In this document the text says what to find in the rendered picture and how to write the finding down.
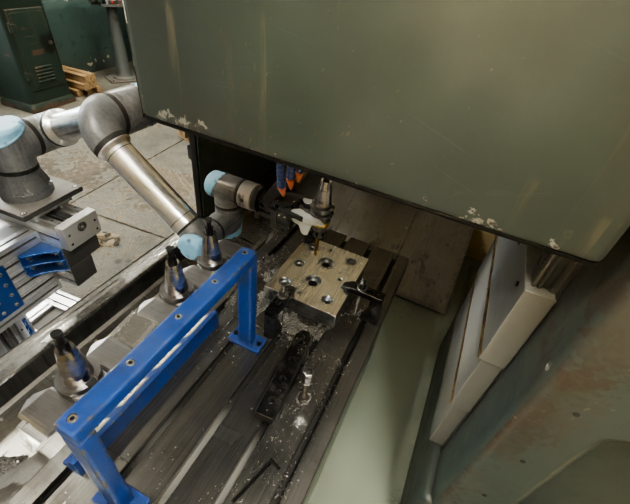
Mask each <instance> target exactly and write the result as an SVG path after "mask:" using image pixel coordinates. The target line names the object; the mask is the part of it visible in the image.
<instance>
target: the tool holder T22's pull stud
mask: <svg viewBox="0 0 630 504"><path fill-rule="evenodd" d="M62 335H63V331H62V329H54V330H53V331H51V332H50V337H51V338H52V339H54V340H55V342H54V346H55V348H56V350H57V352H58V353H65V352H67V351H69V350H70V348H71V345H70V343H69V341H68V339H67V338H65V337H63V336H62Z"/></svg>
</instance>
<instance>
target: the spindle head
mask: <svg viewBox="0 0 630 504"><path fill-rule="evenodd" d="M123 3H124V8H125V14H126V20H127V25H128V31H129V36H130V42H131V48H132V53H133V59H134V64H135V70H136V75H137V81H138V87H139V92H140V98H141V103H142V109H143V113H144V114H147V115H145V119H147V120H150V121H153V122H156V123H159V124H162V125H165V126H168V127H171V128H174V129H177V130H180V131H183V132H186V133H189V134H192V135H195V136H198V137H201V138H204V139H207V140H210V141H213V142H216V143H219V144H222V145H226V146H229V147H232V148H235V149H238V150H241V151H244V152H247V153H250V154H253V155H256V156H259V157H262V158H265V159H268V160H271V161H274V162H277V163H280V164H283V165H286V166H289V167H292V168H295V169H298V170H301V171H304V172H307V173H310V174H313V175H316V176H319V177H322V178H325V179H328V180H331V181H334V182H337V183H340V184H343V185H346V186H349V187H352V188H355V189H358V190H361V191H364V192H367V193H370V194H373V195H376V196H379V197H382V198H385V199H388V200H391V201H394V202H397V203H400V204H403V205H406V206H409V207H413V208H416V209H419V210H422V211H425V212H428V213H431V214H434V215H437V216H440V217H443V218H446V219H449V220H452V221H455V222H458V223H461V224H464V225H467V226H470V227H473V228H476V229H479V230H482V231H485V232H488V233H491V234H494V235H497V236H500V237H503V238H506V239H509V240H512V241H515V242H518V243H521V244H524V245H527V246H530V247H533V248H536V249H539V250H542V251H545V252H548V253H551V254H554V255H557V256H560V257H563V258H566V259H569V260H572V261H575V262H578V263H581V264H584V265H587V266H590V267H593V268H595V267H596V265H597V261H598V262H599V261H600V260H602V259H603V258H604V257H605V256H606V255H607V254H608V253H609V251H610V250H611V249H612V248H613V246H614V245H615V244H616V243H617V241H618V240H619V239H620V238H621V236H622V235H623V234H624V233H625V231H626V230H627V229H628V228H629V226H630V0H123Z"/></svg>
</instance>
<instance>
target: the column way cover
mask: <svg viewBox="0 0 630 504"><path fill-rule="evenodd" d="M543 252H544V251H542V250H539V249H536V248H533V247H530V246H527V245H524V244H521V243H518V242H515V241H512V240H509V239H506V238H503V237H500V236H497V235H495V239H494V241H493V243H492V245H491V247H490V249H489V251H488V252H487V254H486V256H485V258H484V260H483V262H482V264H481V266H480V267H479V269H478V271H477V273H476V274H475V277H474V282H473V286H472V288H471V290H470V291H469V293H468V295H467V297H466V299H465V301H464V303H463V304H462V306H461V308H460V310H459V312H458V314H457V317H456V321H455V326H454V330H453V335H452V339H451V343H450V348H449V352H448V357H447V361H446V366H445V370H444V375H443V379H442V384H441V389H440V393H439V397H438V401H437V406H436V410H435V414H434V419H433V423H432V428H431V432H430V436H429V440H431V441H433V442H435V443H437V444H439V445H441V446H443V444H444V443H445V441H446V440H447V439H448V437H449V436H450V435H451V433H452V432H453V431H454V429H455V428H456V427H457V426H458V424H459V423H460V422H461V420H462V419H463V418H464V416H465V415H466V414H467V412H470V410H471V409H472V408H473V406H474V405H475V404H476V402H477V401H478V400H479V399H480V397H481V396H482V395H483V393H484V392H485V391H486V389H487V388H488V387H489V385H490V384H491V383H492V381H493V380H494V379H495V378H496V376H497V375H498V374H499V372H500V371H501V370H502V369H505V368H506V367H507V366H508V365H509V363H510V362H511V361H512V359H513V358H514V357H515V355H516V354H517V353H518V352H519V350H520V349H521V348H522V346H523V345H524V344H525V342H526V341H527V340H528V339H529V337H530V336H531V335H532V333H533V332H534V331H535V329H536V328H537V327H538V326H539V324H540V323H541V322H542V320H543V319H544V318H545V317H546V315H547V314H548V313H549V311H550V310H551V309H552V307H553V306H554V305H555V304H556V302H557V300H556V299H555V294H552V293H550V292H549V291H548V290H547V289H545V288H541V289H539V288H537V287H536V286H535V287H533V286H531V270H532V268H533V267H534V265H535V264H536V262H537V261H538V259H539V258H540V256H541V255H542V253H543Z"/></svg>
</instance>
